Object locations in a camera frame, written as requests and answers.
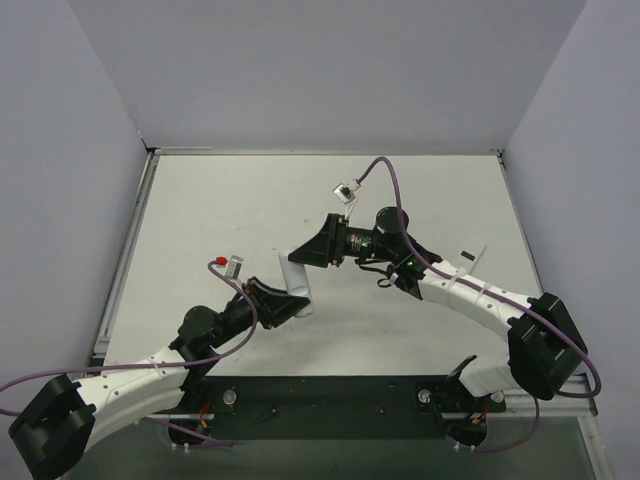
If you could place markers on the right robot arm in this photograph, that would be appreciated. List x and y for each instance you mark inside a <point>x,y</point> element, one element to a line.
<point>544,347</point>

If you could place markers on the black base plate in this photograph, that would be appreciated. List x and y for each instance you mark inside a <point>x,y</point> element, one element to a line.
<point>239,408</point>

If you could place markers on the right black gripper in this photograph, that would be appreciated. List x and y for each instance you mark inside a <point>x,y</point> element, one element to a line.
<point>338,241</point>

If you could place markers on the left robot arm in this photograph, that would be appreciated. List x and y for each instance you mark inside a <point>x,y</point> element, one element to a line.
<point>67,417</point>

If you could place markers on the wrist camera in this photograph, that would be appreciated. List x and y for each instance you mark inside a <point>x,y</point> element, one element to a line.
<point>231,265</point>
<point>346,193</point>

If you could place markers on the aluminium frame rail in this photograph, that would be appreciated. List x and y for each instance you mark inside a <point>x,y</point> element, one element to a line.
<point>163,268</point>

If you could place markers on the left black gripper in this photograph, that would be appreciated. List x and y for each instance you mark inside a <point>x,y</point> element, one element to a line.
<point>258,305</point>

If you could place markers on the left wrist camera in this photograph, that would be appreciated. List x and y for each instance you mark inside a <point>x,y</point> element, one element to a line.
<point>231,265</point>

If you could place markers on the white remote control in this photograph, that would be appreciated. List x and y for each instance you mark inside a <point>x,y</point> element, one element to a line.
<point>296,282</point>

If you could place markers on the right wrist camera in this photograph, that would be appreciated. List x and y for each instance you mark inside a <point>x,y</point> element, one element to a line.
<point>346,193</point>

